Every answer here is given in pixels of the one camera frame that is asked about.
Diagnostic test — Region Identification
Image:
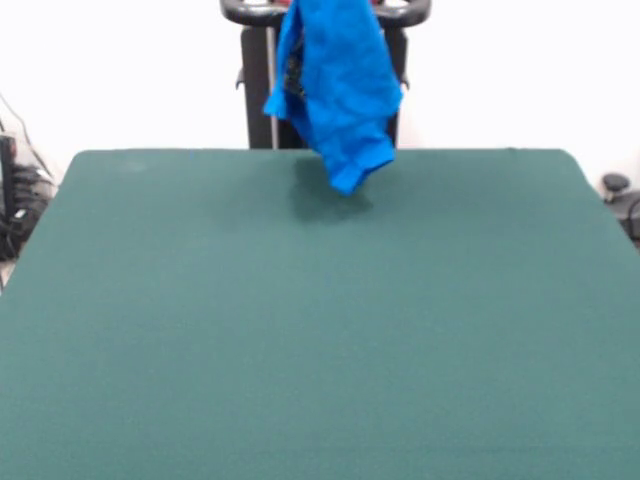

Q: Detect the black cable bundle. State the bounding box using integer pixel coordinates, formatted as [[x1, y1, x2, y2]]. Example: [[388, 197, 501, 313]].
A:
[[0, 89, 59, 264]]

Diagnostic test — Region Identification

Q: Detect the blue printed t-shirt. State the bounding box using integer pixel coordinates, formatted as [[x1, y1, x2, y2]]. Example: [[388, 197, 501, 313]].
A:
[[263, 0, 404, 197]]

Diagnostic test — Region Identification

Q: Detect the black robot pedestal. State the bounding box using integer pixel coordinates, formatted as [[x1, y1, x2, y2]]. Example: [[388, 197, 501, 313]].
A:
[[219, 0, 432, 150]]

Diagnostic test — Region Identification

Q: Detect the black chair part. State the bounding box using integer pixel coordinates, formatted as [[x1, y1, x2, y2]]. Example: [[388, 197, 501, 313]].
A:
[[601, 172, 640, 251]]

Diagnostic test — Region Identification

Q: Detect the black electronics box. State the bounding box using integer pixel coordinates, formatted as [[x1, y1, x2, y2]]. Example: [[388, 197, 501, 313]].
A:
[[0, 133, 20, 221]]

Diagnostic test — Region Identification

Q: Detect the dark green table cloth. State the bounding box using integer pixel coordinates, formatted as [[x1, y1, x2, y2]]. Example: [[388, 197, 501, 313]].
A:
[[0, 147, 640, 480]]

